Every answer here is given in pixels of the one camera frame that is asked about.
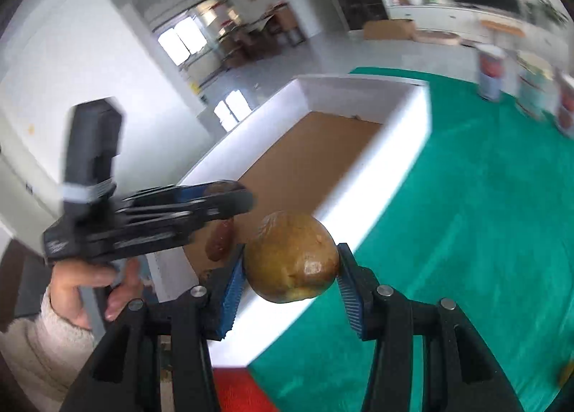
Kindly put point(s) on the clear jar with blue label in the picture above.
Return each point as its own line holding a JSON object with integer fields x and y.
{"x": 533, "y": 89}

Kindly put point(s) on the brownish-green tomato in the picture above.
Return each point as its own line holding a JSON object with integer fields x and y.
{"x": 291, "y": 255}

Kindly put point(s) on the small wooden side table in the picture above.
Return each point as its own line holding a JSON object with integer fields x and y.
{"x": 502, "y": 28}

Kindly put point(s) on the brown cardboard box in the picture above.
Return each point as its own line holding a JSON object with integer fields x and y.
{"x": 388, "y": 29}

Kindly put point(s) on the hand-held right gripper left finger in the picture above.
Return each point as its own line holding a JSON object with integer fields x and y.
{"x": 231, "y": 300}

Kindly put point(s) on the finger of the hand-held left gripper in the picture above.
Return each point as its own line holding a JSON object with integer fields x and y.
{"x": 148, "y": 239}
{"x": 202, "y": 201}

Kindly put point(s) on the wooden dining table and chairs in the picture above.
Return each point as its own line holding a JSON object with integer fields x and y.
{"x": 264, "y": 35}

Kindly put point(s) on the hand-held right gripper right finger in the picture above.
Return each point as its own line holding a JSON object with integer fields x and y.
{"x": 349, "y": 300}

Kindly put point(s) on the white television cabinet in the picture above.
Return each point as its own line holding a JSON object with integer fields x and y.
{"x": 448, "y": 17}

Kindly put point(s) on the person's left forearm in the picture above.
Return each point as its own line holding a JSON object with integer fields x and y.
{"x": 40, "y": 349}

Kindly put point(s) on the white cardboard box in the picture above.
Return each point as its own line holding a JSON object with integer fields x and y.
{"x": 394, "y": 156}

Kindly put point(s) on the person's left hand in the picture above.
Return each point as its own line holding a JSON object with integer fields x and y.
{"x": 71, "y": 286}

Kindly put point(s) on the red label tin can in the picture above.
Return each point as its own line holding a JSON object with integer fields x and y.
{"x": 566, "y": 104}
{"x": 490, "y": 73}

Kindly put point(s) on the red fleece trousers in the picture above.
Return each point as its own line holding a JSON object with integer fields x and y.
{"x": 237, "y": 392}

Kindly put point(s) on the large green potted plant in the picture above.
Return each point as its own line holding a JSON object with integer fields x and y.
{"x": 545, "y": 10}

